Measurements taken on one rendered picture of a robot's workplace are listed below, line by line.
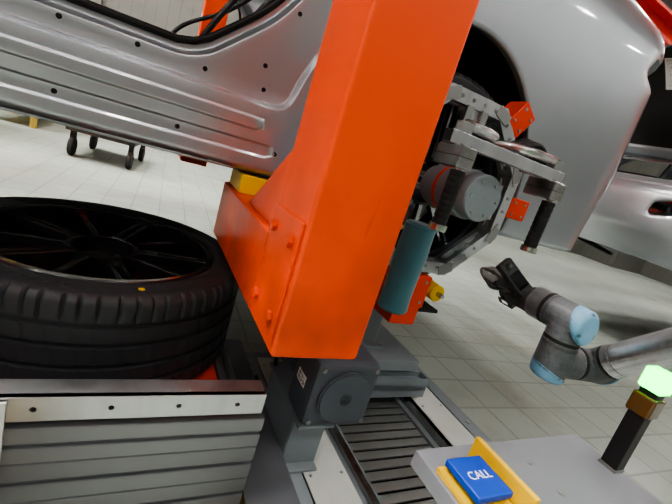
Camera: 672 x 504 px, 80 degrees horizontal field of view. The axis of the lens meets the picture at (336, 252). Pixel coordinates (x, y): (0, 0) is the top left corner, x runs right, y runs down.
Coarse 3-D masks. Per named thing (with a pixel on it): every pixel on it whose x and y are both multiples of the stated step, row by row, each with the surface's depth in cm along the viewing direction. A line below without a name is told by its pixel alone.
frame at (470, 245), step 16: (448, 96) 108; (464, 96) 110; (480, 96) 112; (496, 112) 116; (496, 128) 124; (512, 128) 121; (512, 176) 127; (512, 192) 130; (480, 224) 136; (496, 224) 133; (464, 240) 134; (480, 240) 131; (448, 256) 134; (464, 256) 131; (432, 272) 128; (448, 272) 130
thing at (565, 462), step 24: (432, 456) 63; (456, 456) 64; (504, 456) 68; (528, 456) 70; (552, 456) 72; (576, 456) 75; (600, 456) 77; (432, 480) 59; (528, 480) 64; (552, 480) 66; (576, 480) 68; (600, 480) 70; (624, 480) 72
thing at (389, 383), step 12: (384, 372) 144; (396, 372) 147; (408, 372) 150; (420, 372) 152; (384, 384) 139; (396, 384) 141; (408, 384) 144; (420, 384) 147; (372, 396) 139; (384, 396) 141; (396, 396) 144; (408, 396) 146; (420, 396) 149
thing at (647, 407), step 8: (632, 392) 72; (640, 392) 71; (632, 400) 72; (640, 400) 71; (648, 400) 70; (632, 408) 72; (640, 408) 71; (648, 408) 70; (656, 408) 70; (640, 416) 71; (648, 416) 70; (656, 416) 71
